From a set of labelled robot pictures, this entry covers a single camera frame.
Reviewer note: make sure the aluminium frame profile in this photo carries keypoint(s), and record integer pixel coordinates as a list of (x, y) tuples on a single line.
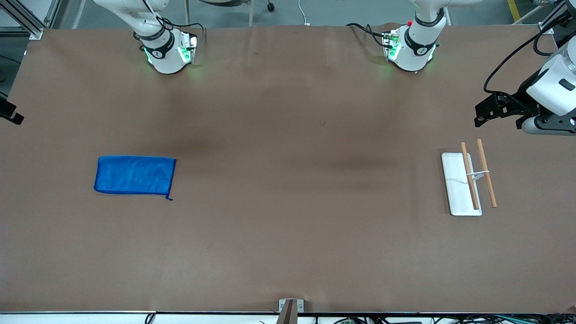
[(27, 20), (551, 22)]

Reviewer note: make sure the grey metal bracket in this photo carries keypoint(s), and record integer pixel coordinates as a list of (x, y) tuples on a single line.
[(299, 306)]

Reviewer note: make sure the white rack with wooden bars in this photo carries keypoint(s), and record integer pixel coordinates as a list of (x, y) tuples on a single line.
[(459, 189)]

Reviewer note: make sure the blue microfibre towel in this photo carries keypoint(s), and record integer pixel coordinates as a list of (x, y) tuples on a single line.
[(135, 175)]

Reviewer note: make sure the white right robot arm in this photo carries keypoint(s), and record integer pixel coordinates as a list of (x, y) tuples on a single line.
[(162, 54)]

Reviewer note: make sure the brown post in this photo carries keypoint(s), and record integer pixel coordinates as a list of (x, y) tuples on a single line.
[(287, 315)]

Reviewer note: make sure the black caster wheel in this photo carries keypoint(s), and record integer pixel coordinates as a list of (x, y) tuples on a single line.
[(271, 6)]

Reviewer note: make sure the brown table cover sheet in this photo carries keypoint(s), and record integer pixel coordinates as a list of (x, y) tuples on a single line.
[(288, 234)]

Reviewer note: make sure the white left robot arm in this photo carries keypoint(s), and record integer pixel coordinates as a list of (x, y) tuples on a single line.
[(414, 51)]

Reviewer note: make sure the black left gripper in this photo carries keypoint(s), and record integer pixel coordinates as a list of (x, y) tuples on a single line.
[(520, 95)]

